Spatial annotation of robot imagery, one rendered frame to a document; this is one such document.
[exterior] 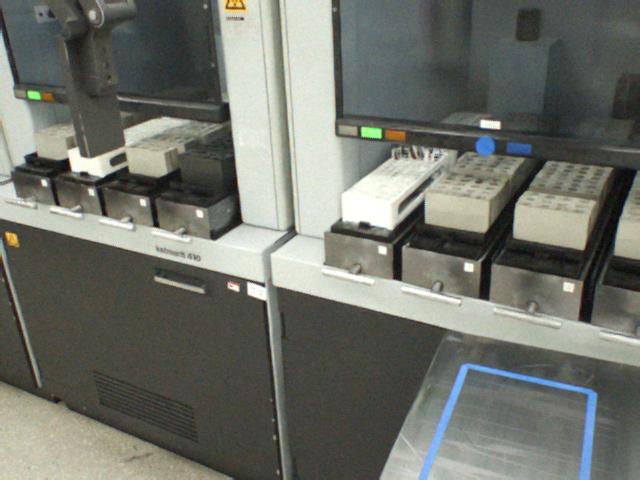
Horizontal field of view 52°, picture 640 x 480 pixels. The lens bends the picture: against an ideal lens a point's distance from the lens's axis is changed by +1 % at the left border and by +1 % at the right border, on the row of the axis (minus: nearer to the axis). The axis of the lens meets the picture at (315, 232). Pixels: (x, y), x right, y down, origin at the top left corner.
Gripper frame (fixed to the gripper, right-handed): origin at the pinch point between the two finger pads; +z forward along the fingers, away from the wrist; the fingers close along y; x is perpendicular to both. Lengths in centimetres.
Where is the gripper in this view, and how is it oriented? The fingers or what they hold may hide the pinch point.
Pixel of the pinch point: (23, 122)
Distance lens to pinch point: 46.9
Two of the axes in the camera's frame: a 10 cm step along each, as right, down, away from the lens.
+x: 5.0, -3.9, 7.7
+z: 0.5, 9.0, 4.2
